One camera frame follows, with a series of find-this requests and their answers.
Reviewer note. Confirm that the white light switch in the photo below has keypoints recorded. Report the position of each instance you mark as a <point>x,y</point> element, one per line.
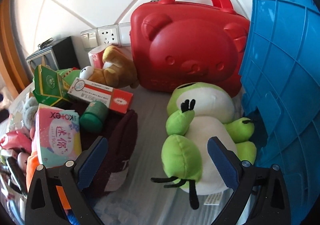
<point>88,38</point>

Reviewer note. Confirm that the maroon cloth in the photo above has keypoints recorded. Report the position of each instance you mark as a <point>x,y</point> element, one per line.
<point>117,144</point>

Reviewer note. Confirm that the white wall socket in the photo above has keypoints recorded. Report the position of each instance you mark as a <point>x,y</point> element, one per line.
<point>108,34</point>

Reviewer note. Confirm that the red white medicine box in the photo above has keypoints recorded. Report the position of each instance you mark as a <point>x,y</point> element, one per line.
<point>100,92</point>

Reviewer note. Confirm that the orange cloth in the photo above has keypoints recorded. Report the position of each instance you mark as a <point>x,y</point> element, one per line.
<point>32,165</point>

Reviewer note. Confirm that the pink plastic packet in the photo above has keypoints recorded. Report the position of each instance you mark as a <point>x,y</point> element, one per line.
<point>15,139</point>

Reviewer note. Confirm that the brown bear plush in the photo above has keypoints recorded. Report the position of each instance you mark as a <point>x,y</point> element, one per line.
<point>117,72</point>

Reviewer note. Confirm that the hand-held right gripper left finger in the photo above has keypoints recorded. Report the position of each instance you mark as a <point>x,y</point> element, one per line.
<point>92,160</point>

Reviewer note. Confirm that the green yellow carton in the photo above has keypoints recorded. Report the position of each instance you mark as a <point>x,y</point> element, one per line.
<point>47,82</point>

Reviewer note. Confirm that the small green plush toy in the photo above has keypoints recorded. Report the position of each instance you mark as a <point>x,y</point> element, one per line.
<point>67,74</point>

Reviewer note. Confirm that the white blank wall plate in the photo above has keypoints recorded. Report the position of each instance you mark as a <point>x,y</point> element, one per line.
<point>124,33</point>

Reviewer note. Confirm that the pink plush toy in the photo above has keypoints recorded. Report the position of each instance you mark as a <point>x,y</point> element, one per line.
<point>22,161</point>

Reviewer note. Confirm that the wooden frame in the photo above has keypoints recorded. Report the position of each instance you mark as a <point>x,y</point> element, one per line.
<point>10,52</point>

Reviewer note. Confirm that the blue plastic crate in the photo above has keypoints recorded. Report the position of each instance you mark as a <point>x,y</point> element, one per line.
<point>282,64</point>

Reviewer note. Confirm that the black box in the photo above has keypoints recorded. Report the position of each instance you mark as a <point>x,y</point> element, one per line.
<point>62,52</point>

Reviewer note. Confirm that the green plastic bottle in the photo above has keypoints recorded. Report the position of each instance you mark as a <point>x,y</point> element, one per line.
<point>93,117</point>

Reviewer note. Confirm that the red bear suitcase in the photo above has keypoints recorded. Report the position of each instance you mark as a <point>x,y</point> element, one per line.
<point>190,47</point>

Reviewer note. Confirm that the green white frog plush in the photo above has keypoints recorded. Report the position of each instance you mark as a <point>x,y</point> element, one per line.
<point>207,127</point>

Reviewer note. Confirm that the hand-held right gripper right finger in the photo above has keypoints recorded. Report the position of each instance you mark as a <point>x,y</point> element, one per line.
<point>222,162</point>

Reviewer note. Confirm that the black glossy tube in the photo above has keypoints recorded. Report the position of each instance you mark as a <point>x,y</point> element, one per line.
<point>15,172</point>

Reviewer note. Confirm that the red white tissue roll pack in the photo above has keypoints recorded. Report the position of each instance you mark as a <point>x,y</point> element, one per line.
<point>96,56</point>

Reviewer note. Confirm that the pastel pad pack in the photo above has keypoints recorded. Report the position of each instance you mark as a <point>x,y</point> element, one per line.
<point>57,137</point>

